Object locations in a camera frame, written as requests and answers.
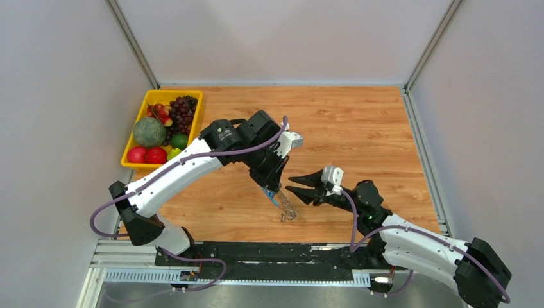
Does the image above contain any purple cable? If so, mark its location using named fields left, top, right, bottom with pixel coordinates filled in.
left=89, top=115, right=290, bottom=293
left=339, top=189, right=512, bottom=305

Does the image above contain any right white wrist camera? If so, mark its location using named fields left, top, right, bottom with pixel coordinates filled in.
left=321, top=166, right=344, bottom=196

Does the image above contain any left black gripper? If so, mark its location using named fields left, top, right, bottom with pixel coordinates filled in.
left=242, top=142, right=290, bottom=194

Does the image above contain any green melon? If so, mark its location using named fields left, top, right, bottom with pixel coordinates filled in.
left=132, top=117, right=167, bottom=148

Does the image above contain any small red fruits cluster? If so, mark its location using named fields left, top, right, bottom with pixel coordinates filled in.
left=146, top=103, right=173, bottom=127

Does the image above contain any red apple left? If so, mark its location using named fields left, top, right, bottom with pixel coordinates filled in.
left=126, top=146, right=148, bottom=164

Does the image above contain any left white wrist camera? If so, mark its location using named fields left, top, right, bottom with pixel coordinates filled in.
left=275, top=124, right=303, bottom=158

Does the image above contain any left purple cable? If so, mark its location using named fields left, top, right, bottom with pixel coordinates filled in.
left=89, top=115, right=290, bottom=293

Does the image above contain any white slotted cable duct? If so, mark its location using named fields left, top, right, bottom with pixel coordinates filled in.
left=104, top=269, right=371, bottom=287

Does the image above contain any aluminium frame rail front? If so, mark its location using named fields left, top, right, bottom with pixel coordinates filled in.
left=92, top=240, right=388, bottom=277

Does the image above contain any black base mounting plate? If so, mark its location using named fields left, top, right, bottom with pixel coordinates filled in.
left=155, top=241, right=392, bottom=282

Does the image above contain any red apple right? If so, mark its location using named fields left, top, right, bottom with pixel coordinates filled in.
left=146, top=147, right=167, bottom=164

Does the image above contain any dark purple grape bunch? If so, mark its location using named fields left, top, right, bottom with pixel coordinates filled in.
left=162, top=96, right=198, bottom=144

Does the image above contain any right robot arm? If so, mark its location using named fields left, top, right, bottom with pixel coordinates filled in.
left=286, top=166, right=512, bottom=307

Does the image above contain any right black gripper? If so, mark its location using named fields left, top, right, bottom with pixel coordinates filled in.
left=285, top=170, right=362, bottom=216

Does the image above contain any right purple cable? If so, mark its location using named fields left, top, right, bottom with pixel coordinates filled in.
left=339, top=189, right=512, bottom=305

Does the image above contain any red apple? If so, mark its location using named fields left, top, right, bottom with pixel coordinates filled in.
left=126, top=146, right=148, bottom=164
left=146, top=147, right=167, bottom=164

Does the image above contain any green lime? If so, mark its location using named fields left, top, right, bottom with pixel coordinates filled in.
left=170, top=133, right=189, bottom=150

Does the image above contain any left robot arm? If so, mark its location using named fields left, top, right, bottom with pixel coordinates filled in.
left=109, top=110, right=303, bottom=266

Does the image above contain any silver crescent key organizer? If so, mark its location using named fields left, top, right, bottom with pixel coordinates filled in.
left=261, top=187, right=298, bottom=222

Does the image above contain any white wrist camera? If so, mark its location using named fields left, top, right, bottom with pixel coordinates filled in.
left=321, top=166, right=344, bottom=196
left=275, top=124, right=303, bottom=158

